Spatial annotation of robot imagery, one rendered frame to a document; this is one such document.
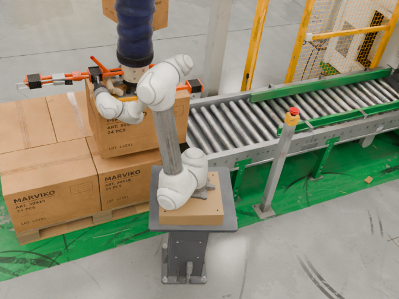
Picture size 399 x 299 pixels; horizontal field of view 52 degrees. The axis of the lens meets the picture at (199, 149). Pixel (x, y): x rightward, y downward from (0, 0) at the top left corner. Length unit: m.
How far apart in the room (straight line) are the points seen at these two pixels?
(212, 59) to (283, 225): 1.73
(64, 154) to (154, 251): 0.95
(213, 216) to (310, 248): 1.25
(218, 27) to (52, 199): 2.13
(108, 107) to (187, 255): 1.11
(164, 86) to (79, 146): 1.44
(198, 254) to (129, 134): 0.89
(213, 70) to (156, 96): 2.45
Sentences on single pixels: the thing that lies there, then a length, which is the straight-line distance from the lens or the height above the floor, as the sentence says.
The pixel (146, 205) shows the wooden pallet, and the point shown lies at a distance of 3.36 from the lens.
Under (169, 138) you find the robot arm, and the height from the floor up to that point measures 1.33.
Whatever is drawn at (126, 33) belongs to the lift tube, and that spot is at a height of 1.49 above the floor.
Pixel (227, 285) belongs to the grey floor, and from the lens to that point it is 3.03.
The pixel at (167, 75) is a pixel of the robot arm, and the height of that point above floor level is 1.63.
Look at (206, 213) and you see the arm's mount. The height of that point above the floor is 0.84.
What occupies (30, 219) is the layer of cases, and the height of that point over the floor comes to 0.26.
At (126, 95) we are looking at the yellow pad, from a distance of 2.63.
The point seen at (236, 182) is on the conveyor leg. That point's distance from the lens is 3.28.
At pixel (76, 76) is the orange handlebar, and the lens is 2.59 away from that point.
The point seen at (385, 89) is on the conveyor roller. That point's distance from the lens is 4.36.
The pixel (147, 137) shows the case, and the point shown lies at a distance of 2.78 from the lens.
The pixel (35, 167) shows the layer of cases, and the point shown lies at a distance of 3.00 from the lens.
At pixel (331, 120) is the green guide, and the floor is 0.60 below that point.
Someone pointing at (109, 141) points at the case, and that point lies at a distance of 2.71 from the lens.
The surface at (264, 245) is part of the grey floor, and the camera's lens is 3.27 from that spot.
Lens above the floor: 2.61
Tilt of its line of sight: 42 degrees down
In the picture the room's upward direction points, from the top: 7 degrees clockwise
